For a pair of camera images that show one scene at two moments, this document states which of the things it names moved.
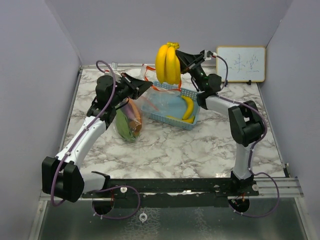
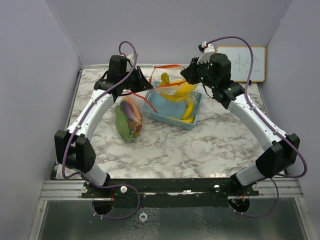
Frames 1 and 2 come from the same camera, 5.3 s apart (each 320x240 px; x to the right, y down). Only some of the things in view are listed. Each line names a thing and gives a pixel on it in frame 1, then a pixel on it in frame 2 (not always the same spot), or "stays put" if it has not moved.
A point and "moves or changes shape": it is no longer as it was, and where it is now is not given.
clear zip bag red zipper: [160, 97] moves or changes shape
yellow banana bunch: [167, 63] -> [176, 90]
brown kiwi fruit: [135, 128] stays put
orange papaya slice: [135, 112] stays put
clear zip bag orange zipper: [129, 115] stays put
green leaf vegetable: [123, 127] stays put
